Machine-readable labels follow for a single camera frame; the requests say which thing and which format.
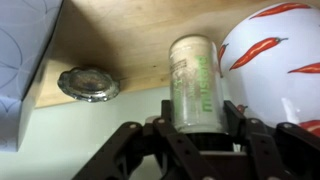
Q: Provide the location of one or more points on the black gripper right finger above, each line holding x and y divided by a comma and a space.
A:
284, 152

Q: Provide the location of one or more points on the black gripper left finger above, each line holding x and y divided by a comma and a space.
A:
124, 151

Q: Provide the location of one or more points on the glass spice bottle green label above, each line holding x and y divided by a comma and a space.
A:
195, 88

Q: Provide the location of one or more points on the white chili pattern utensil crock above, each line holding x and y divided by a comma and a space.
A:
270, 63

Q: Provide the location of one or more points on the small silver metal dish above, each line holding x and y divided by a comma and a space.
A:
88, 84

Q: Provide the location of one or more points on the blue tissue box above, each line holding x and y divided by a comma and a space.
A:
27, 28

